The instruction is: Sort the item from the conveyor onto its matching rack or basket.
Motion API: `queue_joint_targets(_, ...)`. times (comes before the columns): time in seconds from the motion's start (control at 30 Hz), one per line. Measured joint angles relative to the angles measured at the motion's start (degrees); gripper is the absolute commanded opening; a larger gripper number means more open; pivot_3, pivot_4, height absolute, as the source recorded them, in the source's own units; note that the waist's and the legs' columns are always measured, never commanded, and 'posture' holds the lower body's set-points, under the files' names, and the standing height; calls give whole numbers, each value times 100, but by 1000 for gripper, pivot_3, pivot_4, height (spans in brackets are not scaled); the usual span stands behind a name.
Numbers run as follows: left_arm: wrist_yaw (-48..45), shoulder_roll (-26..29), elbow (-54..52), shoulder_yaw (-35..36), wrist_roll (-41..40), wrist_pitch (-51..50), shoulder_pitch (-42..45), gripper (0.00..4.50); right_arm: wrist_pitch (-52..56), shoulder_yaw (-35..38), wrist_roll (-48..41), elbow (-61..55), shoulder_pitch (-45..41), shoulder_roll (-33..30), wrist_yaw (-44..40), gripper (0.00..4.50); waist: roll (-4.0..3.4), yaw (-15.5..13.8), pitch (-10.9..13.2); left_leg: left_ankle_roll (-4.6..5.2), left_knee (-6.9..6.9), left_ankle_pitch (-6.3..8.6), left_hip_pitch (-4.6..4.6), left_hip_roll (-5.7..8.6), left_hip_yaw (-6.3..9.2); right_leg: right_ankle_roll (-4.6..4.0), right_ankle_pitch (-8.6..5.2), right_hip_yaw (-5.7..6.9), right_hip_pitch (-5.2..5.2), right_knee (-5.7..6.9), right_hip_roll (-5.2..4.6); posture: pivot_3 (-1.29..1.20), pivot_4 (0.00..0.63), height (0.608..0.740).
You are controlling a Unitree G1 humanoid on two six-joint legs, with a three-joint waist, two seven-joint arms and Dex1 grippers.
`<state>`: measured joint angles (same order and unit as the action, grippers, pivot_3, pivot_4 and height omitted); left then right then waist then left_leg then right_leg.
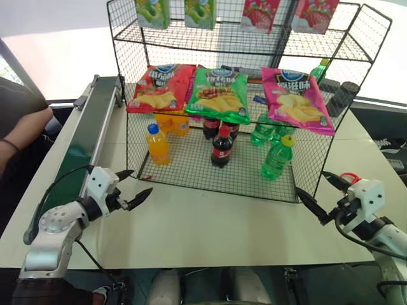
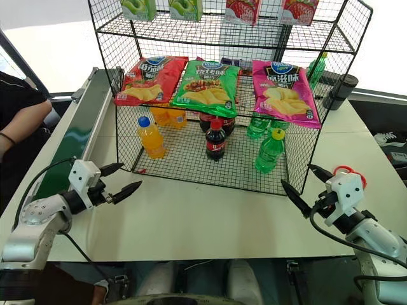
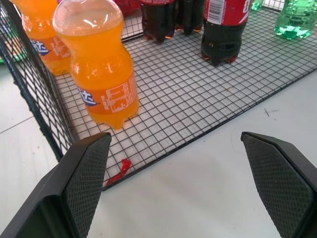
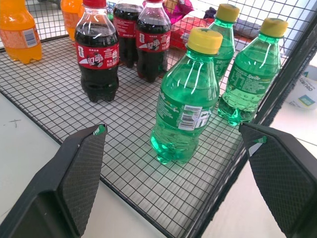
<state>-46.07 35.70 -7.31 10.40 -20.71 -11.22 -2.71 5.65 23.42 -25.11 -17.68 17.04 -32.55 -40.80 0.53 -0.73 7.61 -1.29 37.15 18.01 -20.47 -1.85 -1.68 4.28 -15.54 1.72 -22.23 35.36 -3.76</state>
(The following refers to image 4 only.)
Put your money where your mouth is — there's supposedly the black wire mesh basket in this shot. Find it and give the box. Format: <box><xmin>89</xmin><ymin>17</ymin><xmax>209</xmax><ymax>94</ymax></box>
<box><xmin>0</xmin><ymin>0</ymin><xmax>317</xmax><ymax>238</ymax></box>

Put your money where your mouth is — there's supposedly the magenta snack bag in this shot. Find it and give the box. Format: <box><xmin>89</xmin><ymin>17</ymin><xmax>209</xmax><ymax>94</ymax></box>
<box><xmin>163</xmin><ymin>0</ymin><xmax>194</xmax><ymax>22</ymax></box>

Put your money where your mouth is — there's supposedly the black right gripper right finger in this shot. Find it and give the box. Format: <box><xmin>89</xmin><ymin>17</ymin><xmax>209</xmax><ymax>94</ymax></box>
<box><xmin>238</xmin><ymin>122</ymin><xmax>317</xmax><ymax>238</ymax></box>

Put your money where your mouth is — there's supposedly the orange soda bottle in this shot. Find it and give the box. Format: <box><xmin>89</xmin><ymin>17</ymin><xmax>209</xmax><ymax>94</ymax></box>
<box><xmin>0</xmin><ymin>0</ymin><xmax>43</xmax><ymax>64</ymax></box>
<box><xmin>60</xmin><ymin>0</ymin><xmax>85</xmax><ymax>42</ymax></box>

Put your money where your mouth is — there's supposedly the red snack package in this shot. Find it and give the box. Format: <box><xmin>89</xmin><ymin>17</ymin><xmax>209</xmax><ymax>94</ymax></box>
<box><xmin>169</xmin><ymin>14</ymin><xmax>216</xmax><ymax>51</ymax></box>

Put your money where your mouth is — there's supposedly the green Sprite bottle yellow cap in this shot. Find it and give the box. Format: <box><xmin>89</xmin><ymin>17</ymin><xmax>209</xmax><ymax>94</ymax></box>
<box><xmin>150</xmin><ymin>27</ymin><xmax>224</xmax><ymax>165</ymax></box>
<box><xmin>207</xmin><ymin>3</ymin><xmax>241</xmax><ymax>83</ymax></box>
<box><xmin>217</xmin><ymin>17</ymin><xmax>289</xmax><ymax>126</ymax></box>

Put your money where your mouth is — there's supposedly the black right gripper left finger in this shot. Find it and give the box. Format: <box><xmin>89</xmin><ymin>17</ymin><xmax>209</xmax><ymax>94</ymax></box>
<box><xmin>0</xmin><ymin>123</ymin><xmax>108</xmax><ymax>238</ymax></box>

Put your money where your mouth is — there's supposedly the white printed package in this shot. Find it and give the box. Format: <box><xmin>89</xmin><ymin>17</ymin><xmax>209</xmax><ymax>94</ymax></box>
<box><xmin>284</xmin><ymin>64</ymin><xmax>317</xmax><ymax>110</ymax></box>

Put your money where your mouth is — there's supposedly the grey purple snack bag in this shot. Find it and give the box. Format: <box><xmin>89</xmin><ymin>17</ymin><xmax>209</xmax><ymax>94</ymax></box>
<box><xmin>203</xmin><ymin>6</ymin><xmax>264</xmax><ymax>39</ymax></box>

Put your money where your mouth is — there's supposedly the dark cola bottle red label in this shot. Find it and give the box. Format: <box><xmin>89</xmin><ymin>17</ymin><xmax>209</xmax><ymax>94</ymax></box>
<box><xmin>74</xmin><ymin>0</ymin><xmax>120</xmax><ymax>103</ymax></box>
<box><xmin>135</xmin><ymin>0</ymin><xmax>172</xmax><ymax>83</ymax></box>
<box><xmin>112</xmin><ymin>0</ymin><xmax>144</xmax><ymax>68</ymax></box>

